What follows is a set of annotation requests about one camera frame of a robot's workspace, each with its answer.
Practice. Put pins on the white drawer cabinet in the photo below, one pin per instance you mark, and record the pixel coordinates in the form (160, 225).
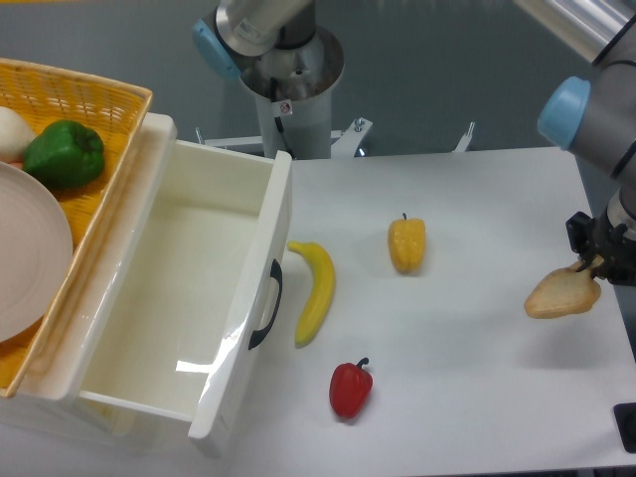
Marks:
(48, 397)

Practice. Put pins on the black object at table edge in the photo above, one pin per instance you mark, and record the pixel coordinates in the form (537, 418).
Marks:
(625, 417)

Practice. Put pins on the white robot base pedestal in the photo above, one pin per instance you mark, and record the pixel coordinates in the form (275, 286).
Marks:
(292, 92)

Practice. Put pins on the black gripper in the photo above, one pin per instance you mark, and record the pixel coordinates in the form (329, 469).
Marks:
(606, 249)

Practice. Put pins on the upper white drawer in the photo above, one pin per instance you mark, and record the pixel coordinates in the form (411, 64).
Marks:
(175, 343)

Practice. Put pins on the green bell pepper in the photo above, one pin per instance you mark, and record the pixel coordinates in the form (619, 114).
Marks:
(65, 155)

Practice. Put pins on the pink plate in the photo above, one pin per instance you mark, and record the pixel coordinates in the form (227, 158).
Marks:
(36, 250)

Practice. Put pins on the white round vegetable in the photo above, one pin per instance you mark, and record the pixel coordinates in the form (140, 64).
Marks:
(16, 135)

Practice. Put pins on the black drawer handle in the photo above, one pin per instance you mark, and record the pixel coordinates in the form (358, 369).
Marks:
(271, 298)

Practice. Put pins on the yellow banana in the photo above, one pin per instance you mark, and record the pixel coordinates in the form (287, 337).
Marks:
(322, 292)

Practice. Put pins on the red bell pepper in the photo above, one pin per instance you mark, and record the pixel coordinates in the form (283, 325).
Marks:
(350, 387)

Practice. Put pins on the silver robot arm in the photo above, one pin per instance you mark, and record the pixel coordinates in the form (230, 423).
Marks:
(592, 119)

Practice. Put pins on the yellow woven basket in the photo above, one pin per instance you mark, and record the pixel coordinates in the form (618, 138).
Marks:
(115, 111)

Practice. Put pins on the yellow bell pepper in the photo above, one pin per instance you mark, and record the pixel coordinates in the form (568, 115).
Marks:
(407, 244)

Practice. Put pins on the triangle bread slice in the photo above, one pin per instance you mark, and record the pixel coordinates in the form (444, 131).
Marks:
(564, 291)

